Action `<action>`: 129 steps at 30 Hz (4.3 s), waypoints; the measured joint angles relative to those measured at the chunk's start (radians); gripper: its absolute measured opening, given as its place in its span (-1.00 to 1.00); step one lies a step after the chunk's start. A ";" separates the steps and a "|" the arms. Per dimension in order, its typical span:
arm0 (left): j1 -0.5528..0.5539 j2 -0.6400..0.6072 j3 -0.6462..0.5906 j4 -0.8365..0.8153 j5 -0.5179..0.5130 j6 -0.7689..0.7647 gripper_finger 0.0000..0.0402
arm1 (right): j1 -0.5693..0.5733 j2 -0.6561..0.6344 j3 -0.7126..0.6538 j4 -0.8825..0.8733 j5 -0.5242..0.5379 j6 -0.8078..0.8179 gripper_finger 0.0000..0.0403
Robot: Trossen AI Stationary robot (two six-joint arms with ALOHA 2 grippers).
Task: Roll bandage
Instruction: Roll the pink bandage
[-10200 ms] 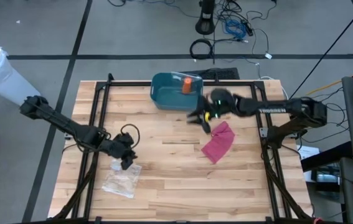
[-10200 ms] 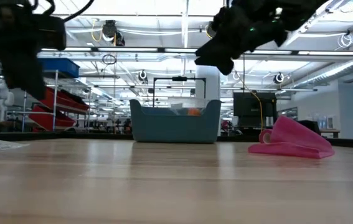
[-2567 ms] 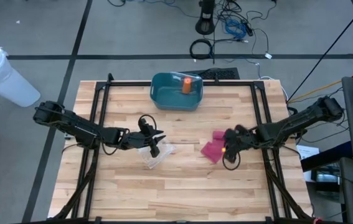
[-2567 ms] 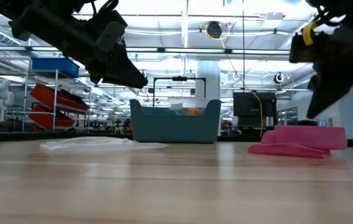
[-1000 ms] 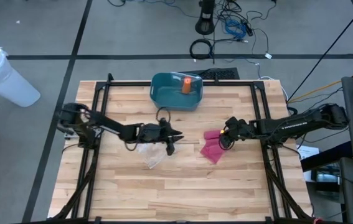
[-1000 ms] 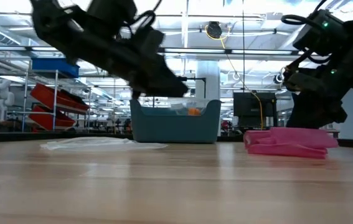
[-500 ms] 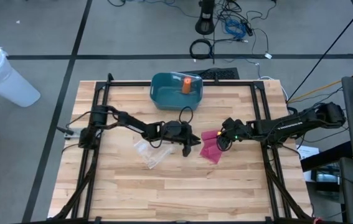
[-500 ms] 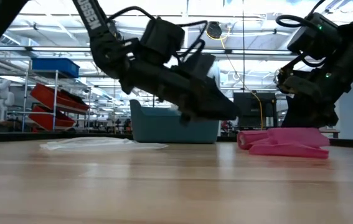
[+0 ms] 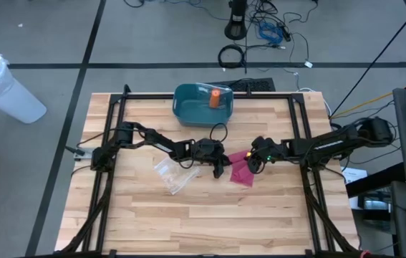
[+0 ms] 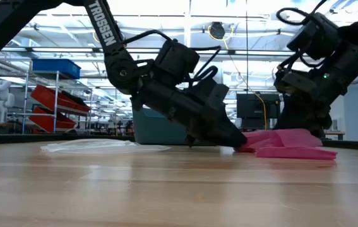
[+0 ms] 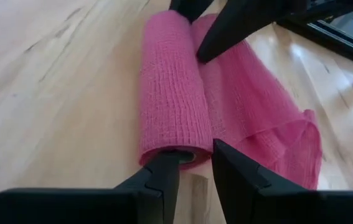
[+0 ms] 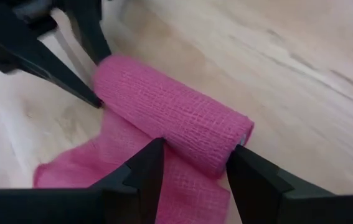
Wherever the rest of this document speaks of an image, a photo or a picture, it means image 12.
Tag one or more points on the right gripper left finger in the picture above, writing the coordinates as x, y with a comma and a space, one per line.
117, 202

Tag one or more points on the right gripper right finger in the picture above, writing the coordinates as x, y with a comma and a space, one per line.
272, 202

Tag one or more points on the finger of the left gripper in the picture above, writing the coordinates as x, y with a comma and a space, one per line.
92, 28
39, 62

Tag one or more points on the pink bandage roll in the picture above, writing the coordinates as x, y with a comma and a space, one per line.
163, 109

